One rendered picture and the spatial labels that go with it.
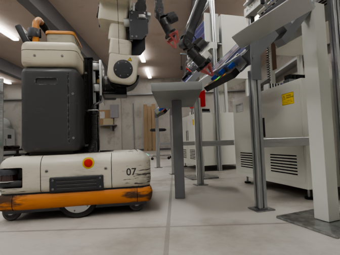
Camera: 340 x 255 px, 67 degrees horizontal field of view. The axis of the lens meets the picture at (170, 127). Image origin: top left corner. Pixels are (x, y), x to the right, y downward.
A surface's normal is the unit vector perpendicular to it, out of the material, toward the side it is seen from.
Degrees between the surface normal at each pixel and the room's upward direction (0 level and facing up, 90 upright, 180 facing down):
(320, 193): 90
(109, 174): 90
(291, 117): 90
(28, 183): 90
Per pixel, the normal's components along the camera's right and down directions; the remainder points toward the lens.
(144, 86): -0.02, -0.06
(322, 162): -0.92, 0.01
